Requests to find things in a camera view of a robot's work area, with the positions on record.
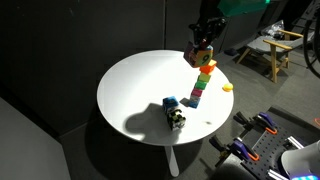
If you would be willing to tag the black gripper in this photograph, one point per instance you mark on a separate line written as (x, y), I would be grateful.
(215, 26)

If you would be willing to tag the colourful orange plush block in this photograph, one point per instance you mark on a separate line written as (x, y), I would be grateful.
(200, 57)

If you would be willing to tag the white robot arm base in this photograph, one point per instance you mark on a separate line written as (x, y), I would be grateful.
(303, 160)

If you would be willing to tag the lime green block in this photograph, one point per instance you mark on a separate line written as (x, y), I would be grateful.
(204, 77)

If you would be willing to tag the magenta block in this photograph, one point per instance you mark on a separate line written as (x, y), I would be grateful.
(197, 92)

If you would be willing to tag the grey block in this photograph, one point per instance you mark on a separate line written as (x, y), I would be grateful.
(195, 98)

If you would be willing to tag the blue plush number block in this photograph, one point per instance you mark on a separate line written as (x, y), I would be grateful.
(170, 101)

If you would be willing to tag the dark blue cloth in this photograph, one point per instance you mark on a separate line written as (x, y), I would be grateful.
(230, 52)

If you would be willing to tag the yellow ball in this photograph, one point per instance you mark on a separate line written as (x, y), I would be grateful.
(228, 87)

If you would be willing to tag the crumpled plastic bag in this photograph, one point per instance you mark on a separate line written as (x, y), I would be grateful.
(275, 28)

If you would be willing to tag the wooden chair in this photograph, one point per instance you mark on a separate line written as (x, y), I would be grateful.
(274, 63)

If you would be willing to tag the purple spring clamp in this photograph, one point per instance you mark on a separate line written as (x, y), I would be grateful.
(243, 150)
(266, 120)

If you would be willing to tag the black perforated breadboard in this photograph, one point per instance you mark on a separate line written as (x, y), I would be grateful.
(266, 150)

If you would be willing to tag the white table pedestal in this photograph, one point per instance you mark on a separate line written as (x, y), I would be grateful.
(172, 160)

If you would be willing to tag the aluminium rail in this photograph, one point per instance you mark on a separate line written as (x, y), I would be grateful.
(296, 142)
(276, 175)

